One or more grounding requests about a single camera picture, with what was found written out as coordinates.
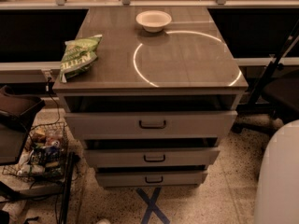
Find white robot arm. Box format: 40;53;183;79
253;120;299;224

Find green jalapeno chip bag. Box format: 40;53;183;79
59;35;102;83

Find grey drawer cabinet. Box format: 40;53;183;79
53;7;248;174

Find top grey drawer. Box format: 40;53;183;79
64;111;237;140

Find grey drawer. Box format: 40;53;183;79
64;111;237;140
95;171;207;188
84;147;220;168

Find middle grey drawer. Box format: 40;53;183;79
84;147;220;168

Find bottom grey drawer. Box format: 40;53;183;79
95;171;207;188

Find white paper bowl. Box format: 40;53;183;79
135;10;172;33

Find blue tape cross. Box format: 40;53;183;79
136;188;170;224

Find black office chair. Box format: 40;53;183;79
231;21;299;134

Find dark brown bin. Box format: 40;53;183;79
0;86;45;165

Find black cable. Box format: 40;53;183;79
45;77;62;126

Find wire basket with snacks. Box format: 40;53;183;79
2;122;68;182

